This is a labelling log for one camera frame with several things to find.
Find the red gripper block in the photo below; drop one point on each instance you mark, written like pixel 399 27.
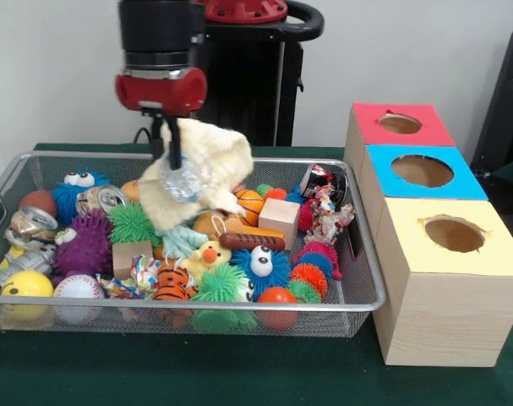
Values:
pixel 159 95

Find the cream muslin cloth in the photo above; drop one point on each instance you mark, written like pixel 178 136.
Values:
pixel 214 148

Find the blue spiky toy with eyes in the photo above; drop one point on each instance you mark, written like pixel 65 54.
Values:
pixel 68 196

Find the orange striped tiger plush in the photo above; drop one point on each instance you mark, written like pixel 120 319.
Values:
pixel 173 287

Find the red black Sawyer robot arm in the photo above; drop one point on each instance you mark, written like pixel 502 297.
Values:
pixel 159 29

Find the shallow metal mesh bin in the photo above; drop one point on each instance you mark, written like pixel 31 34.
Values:
pixel 345 321

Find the wooden box with three holes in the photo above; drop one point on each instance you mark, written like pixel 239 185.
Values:
pixel 442 321

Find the toy hamburger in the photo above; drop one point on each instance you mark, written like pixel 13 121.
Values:
pixel 130 191

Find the light teal muslin cloth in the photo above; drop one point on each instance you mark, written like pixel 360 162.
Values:
pixel 180 241

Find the purple spiky toy with eyes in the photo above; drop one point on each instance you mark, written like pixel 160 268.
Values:
pixel 87 249

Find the green spiky ball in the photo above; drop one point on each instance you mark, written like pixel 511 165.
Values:
pixel 220 287

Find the white baseball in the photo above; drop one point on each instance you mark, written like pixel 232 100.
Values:
pixel 78 288

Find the orange red ball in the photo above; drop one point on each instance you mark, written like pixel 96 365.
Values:
pixel 276 296

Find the yellow smiley ball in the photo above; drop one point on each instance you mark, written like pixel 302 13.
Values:
pixel 26 284

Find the black chair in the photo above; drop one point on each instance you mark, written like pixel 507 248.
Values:
pixel 505 97

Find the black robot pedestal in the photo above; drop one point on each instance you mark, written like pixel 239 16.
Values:
pixel 256 93

